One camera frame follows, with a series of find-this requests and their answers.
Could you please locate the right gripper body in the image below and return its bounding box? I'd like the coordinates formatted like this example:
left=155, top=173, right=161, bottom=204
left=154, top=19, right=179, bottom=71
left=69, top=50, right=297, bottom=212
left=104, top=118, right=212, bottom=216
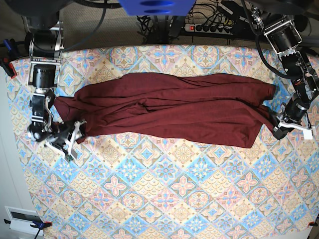
left=46, top=123, right=76, bottom=149

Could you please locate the white power strip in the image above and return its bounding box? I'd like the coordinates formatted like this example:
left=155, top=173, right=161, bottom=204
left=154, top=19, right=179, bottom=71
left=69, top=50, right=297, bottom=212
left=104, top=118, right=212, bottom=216
left=184, top=23, right=232, bottom=34

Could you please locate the white wall outlet box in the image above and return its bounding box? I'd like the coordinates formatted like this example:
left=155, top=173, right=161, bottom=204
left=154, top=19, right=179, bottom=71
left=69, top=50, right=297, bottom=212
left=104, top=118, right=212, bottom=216
left=4, top=206, right=41, bottom=224

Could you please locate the blue orange clamp bottom left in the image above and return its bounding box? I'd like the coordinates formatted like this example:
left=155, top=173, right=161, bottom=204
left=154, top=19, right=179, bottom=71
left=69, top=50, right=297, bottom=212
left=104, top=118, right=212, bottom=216
left=4, top=219, right=52, bottom=236

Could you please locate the orange clamp bottom right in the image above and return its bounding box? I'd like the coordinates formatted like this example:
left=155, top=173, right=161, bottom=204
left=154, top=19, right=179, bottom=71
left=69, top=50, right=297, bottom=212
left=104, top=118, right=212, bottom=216
left=308, top=222, right=318, bottom=227

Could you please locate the dark red t-shirt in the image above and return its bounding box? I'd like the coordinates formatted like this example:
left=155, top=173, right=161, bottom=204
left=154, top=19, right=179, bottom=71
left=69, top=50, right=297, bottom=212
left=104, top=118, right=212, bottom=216
left=54, top=73, right=276, bottom=148

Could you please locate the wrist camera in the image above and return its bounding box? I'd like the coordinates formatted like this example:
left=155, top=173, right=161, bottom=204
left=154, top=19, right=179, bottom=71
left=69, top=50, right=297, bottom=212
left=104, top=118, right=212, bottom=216
left=302, top=126, right=317, bottom=140
left=65, top=150, right=77, bottom=162

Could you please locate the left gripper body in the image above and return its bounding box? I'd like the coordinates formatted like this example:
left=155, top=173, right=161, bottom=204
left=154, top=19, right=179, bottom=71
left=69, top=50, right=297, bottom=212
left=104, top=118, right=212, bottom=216
left=280, top=98, right=309, bottom=124

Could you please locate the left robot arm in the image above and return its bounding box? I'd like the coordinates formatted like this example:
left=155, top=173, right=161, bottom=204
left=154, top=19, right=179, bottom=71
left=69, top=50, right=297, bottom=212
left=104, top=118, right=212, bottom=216
left=251, top=7, right=319, bottom=140

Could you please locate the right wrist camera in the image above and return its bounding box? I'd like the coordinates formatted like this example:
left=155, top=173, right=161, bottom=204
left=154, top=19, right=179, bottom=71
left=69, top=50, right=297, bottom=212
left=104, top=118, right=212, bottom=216
left=65, top=150, right=77, bottom=162

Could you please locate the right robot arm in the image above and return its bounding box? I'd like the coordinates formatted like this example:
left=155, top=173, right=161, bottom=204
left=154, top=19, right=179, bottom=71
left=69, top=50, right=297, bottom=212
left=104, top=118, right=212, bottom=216
left=26, top=12, right=83, bottom=151

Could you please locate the blue clamp upper left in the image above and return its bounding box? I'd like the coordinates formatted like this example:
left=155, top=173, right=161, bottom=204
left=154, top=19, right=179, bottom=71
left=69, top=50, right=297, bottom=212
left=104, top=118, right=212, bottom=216
left=3, top=39, right=18, bottom=60

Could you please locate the patterned tablecloth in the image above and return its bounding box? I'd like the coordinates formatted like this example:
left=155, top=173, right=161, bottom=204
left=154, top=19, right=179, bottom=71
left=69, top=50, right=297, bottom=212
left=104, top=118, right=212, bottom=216
left=5, top=59, right=319, bottom=239

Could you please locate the red black clamp left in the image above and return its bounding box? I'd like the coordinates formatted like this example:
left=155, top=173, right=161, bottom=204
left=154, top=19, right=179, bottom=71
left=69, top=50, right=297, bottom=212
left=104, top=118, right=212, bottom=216
left=0, top=57, right=17, bottom=79

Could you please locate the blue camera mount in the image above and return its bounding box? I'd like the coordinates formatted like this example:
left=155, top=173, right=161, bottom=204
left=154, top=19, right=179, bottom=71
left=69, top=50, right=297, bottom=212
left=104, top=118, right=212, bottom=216
left=119, top=0, right=195, bottom=16

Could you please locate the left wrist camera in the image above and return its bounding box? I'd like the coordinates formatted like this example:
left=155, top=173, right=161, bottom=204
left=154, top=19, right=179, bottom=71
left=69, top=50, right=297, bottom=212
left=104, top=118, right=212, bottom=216
left=302, top=126, right=317, bottom=140

